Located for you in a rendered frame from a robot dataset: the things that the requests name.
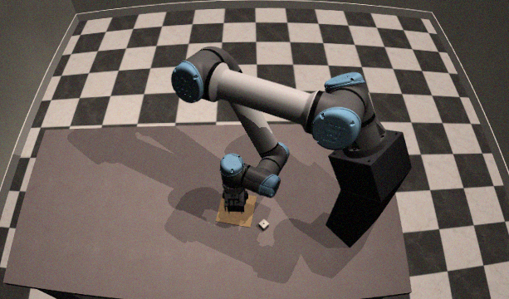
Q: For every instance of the white die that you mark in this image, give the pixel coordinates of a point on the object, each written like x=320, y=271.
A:
x=263, y=225

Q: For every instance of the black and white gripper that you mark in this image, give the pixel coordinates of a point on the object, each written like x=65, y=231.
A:
x=238, y=203

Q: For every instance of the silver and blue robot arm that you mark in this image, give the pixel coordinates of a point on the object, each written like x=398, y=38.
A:
x=334, y=120

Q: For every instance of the tan flat mat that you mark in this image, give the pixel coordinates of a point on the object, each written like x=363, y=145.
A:
x=237, y=218

